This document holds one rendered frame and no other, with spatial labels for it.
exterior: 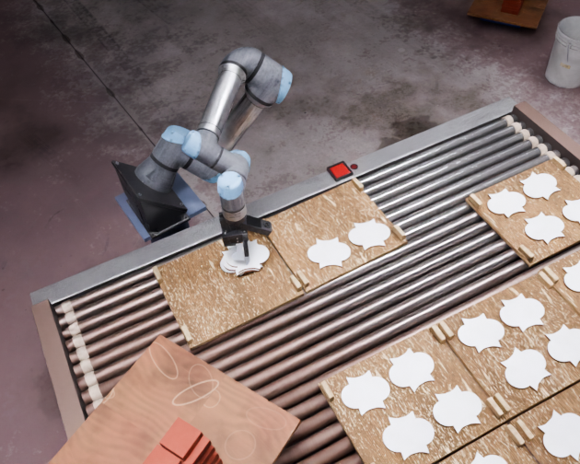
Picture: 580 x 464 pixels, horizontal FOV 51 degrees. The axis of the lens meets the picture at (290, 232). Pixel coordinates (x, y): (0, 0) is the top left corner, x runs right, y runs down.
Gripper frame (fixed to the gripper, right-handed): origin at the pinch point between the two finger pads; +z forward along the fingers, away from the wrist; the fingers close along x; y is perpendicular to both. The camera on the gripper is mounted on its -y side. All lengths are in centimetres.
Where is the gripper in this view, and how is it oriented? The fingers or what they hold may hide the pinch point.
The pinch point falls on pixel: (247, 251)
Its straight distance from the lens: 206.3
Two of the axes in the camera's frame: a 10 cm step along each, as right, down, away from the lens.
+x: 1.4, 7.5, -6.4
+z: 0.4, 6.4, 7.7
